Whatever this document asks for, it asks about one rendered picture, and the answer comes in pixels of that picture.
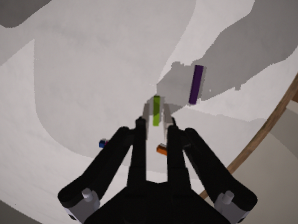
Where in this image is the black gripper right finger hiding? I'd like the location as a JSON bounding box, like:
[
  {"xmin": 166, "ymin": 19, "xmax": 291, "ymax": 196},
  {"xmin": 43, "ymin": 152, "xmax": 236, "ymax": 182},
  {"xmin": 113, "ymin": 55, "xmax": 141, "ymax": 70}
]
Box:
[{"xmin": 163, "ymin": 104, "xmax": 258, "ymax": 224}]

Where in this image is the small blue block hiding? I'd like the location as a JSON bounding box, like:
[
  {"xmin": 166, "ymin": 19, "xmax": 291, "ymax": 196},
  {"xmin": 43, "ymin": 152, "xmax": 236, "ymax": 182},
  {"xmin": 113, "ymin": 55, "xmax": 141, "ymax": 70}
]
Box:
[{"xmin": 99, "ymin": 140, "xmax": 105, "ymax": 148}]

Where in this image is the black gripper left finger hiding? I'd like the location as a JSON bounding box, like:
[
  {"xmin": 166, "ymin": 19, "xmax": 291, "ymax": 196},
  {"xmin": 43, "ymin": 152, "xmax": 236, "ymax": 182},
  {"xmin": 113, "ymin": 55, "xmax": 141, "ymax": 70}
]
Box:
[{"xmin": 58, "ymin": 103, "xmax": 150, "ymax": 224}]

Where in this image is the lime green rod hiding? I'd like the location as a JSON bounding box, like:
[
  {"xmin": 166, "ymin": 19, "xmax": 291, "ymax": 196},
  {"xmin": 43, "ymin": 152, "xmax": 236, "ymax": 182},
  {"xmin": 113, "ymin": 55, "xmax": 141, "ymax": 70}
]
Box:
[{"xmin": 153, "ymin": 96, "xmax": 160, "ymax": 126}]

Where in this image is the orange rod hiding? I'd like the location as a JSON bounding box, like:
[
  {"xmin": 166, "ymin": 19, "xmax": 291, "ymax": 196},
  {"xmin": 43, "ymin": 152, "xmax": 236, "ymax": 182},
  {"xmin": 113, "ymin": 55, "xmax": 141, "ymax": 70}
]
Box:
[{"xmin": 156, "ymin": 145, "xmax": 167, "ymax": 156}]

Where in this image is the dark purple rod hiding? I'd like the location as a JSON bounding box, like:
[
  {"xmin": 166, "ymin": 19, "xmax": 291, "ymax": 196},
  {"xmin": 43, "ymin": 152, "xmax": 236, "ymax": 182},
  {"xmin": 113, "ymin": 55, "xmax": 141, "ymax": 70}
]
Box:
[{"xmin": 189, "ymin": 65, "xmax": 204, "ymax": 105}]

